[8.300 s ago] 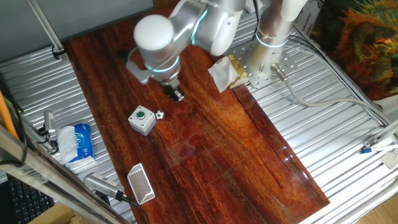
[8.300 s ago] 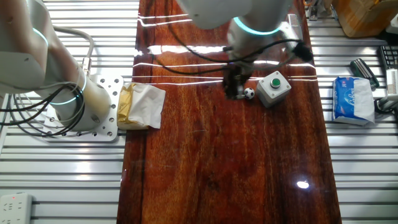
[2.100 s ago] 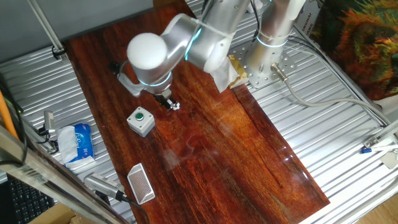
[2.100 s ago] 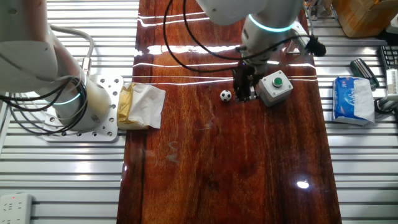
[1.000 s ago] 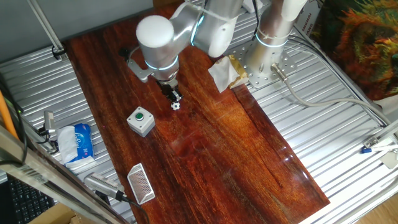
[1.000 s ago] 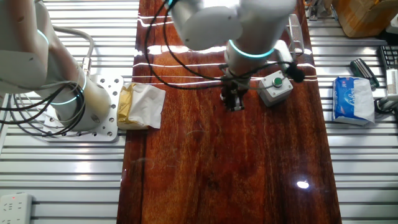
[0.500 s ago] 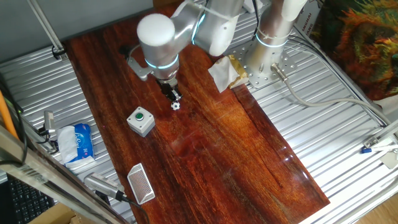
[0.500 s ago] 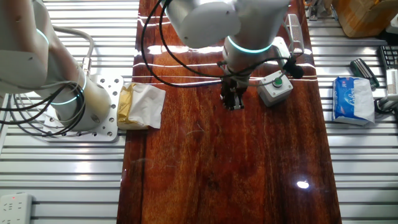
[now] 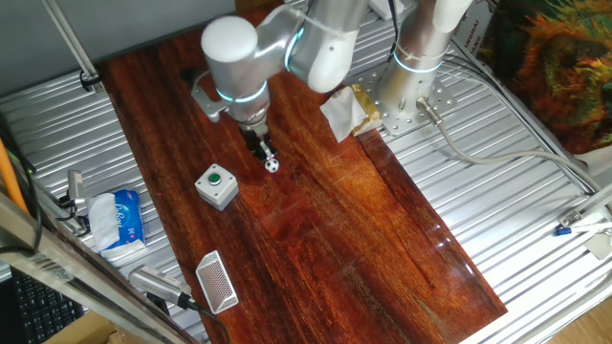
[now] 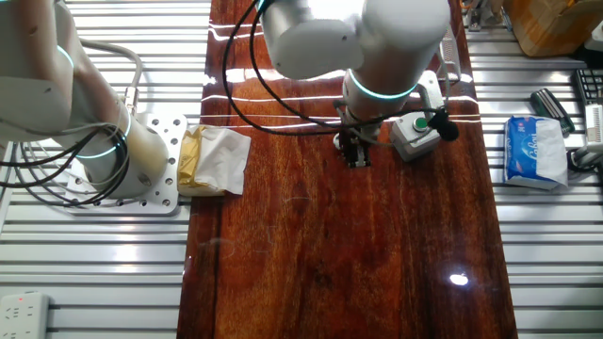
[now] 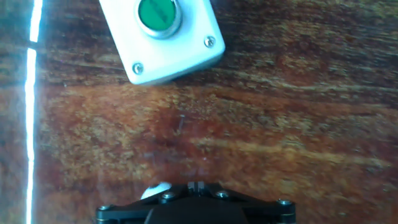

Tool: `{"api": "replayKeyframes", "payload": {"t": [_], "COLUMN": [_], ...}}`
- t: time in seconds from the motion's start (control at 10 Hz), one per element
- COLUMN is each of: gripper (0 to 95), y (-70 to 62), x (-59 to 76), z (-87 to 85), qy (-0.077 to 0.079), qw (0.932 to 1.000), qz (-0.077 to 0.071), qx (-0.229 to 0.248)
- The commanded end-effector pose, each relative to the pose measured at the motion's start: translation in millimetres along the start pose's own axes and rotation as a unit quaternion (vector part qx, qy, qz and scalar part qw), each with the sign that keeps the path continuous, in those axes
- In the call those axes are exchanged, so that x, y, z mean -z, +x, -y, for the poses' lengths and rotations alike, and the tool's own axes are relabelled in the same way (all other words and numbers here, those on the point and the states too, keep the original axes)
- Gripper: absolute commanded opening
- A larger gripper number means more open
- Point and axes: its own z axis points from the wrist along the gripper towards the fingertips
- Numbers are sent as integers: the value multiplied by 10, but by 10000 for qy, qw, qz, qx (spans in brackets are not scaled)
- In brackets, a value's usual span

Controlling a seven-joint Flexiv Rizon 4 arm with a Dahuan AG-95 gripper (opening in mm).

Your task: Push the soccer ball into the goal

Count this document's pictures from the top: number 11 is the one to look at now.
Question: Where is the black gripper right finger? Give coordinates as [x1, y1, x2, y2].
[198, 181, 295, 215]

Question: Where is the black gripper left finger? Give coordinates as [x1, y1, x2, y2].
[96, 181, 199, 215]

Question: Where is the small black white soccer ball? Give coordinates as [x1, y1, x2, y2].
[140, 182, 173, 200]

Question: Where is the red-brown wooden board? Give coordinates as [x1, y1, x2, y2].
[0, 0, 398, 224]

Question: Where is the white box with green button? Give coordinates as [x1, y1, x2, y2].
[98, 0, 226, 86]

